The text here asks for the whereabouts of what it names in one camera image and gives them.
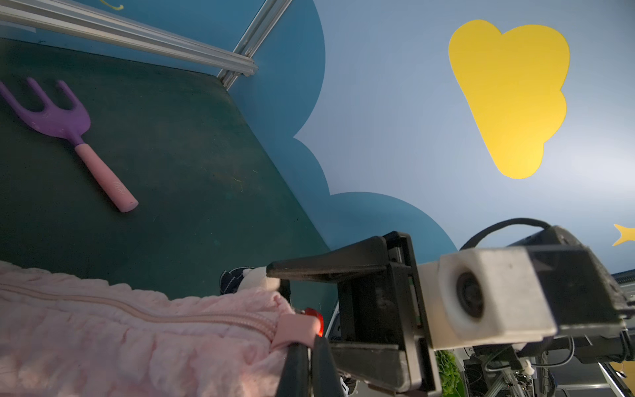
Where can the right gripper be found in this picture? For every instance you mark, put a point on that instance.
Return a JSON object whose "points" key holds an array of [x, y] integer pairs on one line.
{"points": [[385, 338]]}

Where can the white plush cat keychain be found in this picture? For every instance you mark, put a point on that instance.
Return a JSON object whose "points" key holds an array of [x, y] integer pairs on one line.
{"points": [[242, 278]]}

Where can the pink fluffy zipper bag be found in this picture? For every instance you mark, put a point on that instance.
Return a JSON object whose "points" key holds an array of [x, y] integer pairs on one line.
{"points": [[66, 336]]}

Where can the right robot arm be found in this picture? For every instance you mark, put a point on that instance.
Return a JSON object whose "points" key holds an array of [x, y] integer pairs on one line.
{"points": [[588, 305]]}

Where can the purple pink toy rake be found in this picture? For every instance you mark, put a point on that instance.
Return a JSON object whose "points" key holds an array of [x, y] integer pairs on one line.
{"points": [[70, 125]]}

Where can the red keychain clasp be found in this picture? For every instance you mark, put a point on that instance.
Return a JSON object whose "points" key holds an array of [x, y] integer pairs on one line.
{"points": [[316, 314]]}

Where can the aluminium frame rail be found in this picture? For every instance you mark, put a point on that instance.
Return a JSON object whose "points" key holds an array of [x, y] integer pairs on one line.
{"points": [[74, 19]]}

